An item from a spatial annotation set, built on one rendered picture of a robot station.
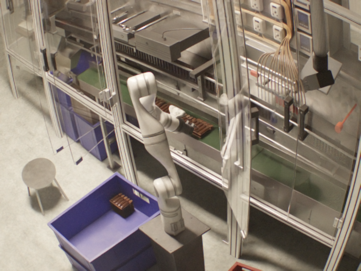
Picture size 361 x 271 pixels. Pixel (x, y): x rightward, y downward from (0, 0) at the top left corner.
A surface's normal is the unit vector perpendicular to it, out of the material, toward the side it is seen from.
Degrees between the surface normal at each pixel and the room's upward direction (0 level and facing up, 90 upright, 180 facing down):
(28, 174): 0
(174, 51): 90
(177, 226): 90
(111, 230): 0
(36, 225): 0
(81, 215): 90
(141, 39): 90
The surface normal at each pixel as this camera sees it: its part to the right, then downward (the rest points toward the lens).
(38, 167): -0.10, -0.77
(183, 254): 0.64, 0.43
